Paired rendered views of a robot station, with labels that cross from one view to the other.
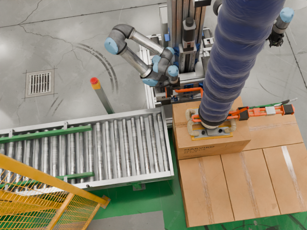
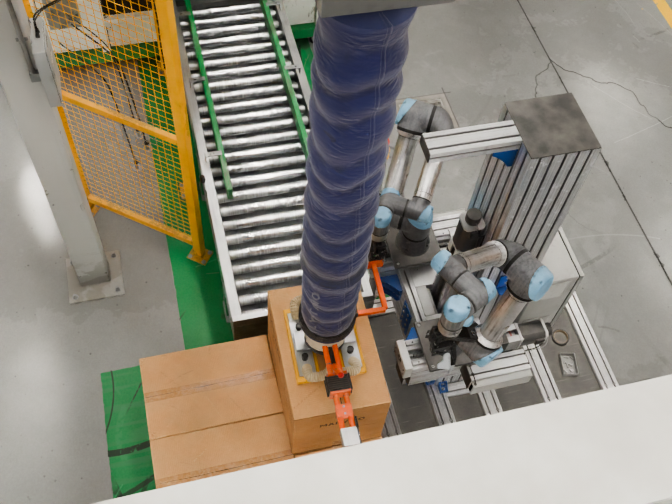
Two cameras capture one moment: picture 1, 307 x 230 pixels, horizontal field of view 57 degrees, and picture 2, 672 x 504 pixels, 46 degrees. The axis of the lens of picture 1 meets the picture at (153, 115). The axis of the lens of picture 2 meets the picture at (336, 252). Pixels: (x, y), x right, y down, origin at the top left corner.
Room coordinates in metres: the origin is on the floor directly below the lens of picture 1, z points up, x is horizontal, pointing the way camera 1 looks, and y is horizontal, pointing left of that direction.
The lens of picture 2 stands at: (0.21, -1.85, 3.96)
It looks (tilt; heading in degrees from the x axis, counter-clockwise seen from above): 57 degrees down; 68
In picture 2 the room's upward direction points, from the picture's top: 7 degrees clockwise
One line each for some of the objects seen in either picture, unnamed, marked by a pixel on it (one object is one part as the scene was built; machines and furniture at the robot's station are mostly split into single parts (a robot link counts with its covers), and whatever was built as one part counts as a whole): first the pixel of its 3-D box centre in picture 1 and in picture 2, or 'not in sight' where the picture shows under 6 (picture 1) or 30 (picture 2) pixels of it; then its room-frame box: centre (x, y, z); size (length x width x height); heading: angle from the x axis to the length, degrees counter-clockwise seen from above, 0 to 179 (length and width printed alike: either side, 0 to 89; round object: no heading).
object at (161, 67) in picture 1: (161, 66); (391, 203); (1.12, -0.12, 1.37); 0.11 x 0.11 x 0.08; 56
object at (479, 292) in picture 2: not in sight; (473, 291); (1.11, -0.80, 1.82); 0.11 x 0.11 x 0.08; 24
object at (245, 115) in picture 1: (242, 113); (338, 384); (0.75, -0.70, 1.07); 0.10 x 0.08 x 0.06; 176
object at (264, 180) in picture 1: (239, 165); (271, 473); (0.47, -0.75, 0.34); 1.20 x 1.00 x 0.40; 88
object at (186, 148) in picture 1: (208, 128); (324, 364); (0.78, -0.46, 0.74); 0.60 x 0.40 x 0.40; 86
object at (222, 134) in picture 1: (211, 132); (301, 342); (0.68, -0.44, 0.97); 0.34 x 0.10 x 0.05; 86
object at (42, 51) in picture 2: not in sight; (47, 63); (-0.09, 0.69, 1.62); 0.20 x 0.05 x 0.30; 88
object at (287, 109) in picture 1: (287, 110); not in sight; (0.72, -1.05, 1.07); 0.08 x 0.07 x 0.05; 86
